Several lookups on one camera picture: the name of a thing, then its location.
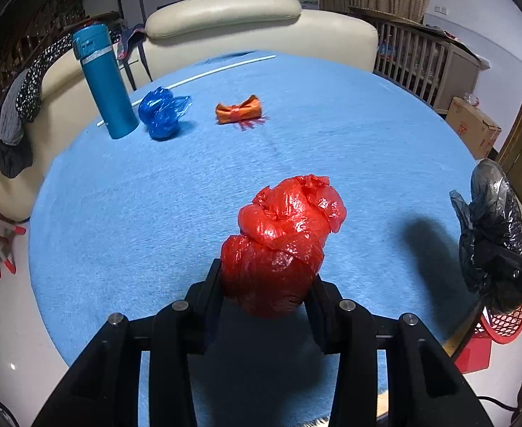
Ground black plastic bag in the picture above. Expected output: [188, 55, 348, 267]
[449, 158, 522, 314]

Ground red plastic bag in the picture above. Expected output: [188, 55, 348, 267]
[220, 174, 347, 318]

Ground red plastic mesh basket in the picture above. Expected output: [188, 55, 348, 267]
[474, 304, 522, 345]

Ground blue tablecloth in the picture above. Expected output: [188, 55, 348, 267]
[28, 50, 485, 427]

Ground brown cardboard box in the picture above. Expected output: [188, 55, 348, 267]
[445, 96, 501, 159]

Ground blue plastic bag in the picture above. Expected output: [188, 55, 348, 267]
[137, 87, 192, 141]

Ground orange wrapper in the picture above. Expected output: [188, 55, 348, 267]
[215, 95, 266, 131]

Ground white thin stick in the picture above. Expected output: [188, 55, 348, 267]
[96, 53, 278, 128]

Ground wooden baby crib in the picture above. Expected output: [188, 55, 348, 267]
[349, 7, 482, 114]

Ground dark clothes on sofa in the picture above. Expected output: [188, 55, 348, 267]
[0, 34, 72, 179]

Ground cream leather sofa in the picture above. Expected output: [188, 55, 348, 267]
[0, 0, 378, 221]

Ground teal thermos bottle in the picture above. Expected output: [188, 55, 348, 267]
[72, 23, 139, 140]

